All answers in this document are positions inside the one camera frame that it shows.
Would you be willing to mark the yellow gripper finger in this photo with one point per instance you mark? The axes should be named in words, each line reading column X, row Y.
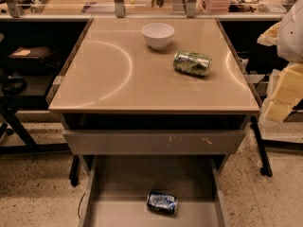
column 269, row 37
column 287, row 94

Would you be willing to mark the blue pepsi can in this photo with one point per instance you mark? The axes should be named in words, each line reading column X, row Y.
column 161, row 202

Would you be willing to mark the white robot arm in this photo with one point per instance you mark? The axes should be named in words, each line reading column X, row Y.
column 287, row 36

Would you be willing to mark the green soda can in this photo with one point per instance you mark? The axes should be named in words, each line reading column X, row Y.
column 192, row 63

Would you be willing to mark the grey drawer cabinet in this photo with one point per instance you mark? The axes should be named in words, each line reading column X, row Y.
column 116, row 82

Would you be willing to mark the open middle drawer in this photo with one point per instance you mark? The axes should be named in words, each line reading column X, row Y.
column 153, row 191

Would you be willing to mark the closed top drawer front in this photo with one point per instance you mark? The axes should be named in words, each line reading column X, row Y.
column 153, row 142

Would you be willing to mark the black table leg right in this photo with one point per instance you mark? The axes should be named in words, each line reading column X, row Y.
column 265, row 170

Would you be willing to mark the white ceramic bowl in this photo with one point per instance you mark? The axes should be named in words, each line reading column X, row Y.
column 157, row 35

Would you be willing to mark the black frame leg left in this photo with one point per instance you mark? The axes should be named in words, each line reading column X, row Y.
column 30, row 145

